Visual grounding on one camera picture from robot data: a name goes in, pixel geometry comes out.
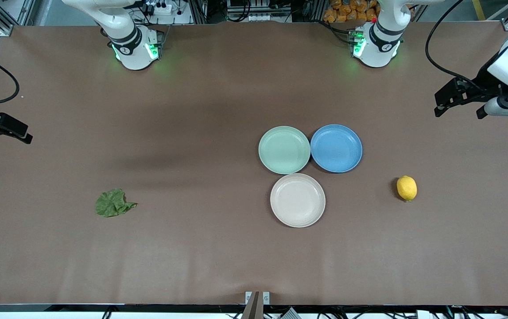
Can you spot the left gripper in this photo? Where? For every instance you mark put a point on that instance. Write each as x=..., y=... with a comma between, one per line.
x=484, y=83

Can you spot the yellow lemon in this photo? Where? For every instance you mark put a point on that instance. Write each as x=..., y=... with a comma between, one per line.
x=407, y=188

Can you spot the green lettuce leaf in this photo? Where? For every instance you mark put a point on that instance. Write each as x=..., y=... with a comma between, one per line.
x=113, y=204

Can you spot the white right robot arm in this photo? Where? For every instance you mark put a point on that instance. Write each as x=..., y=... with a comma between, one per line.
x=132, y=44

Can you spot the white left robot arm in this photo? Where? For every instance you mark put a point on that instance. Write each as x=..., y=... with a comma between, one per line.
x=380, y=40

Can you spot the blue round plate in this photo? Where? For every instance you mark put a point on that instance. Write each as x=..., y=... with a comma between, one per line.
x=336, y=148

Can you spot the orange snack bag pile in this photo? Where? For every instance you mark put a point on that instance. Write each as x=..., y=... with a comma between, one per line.
x=351, y=11

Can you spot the mint green round plate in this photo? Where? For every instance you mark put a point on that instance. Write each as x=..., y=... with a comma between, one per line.
x=284, y=150

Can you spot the beige white round plate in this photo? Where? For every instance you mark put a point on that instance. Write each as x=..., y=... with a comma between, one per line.
x=297, y=200

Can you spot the white power strip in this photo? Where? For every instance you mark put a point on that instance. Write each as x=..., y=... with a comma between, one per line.
x=160, y=8

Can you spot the metal table edge bracket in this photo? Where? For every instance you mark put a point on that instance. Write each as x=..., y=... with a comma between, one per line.
x=257, y=303

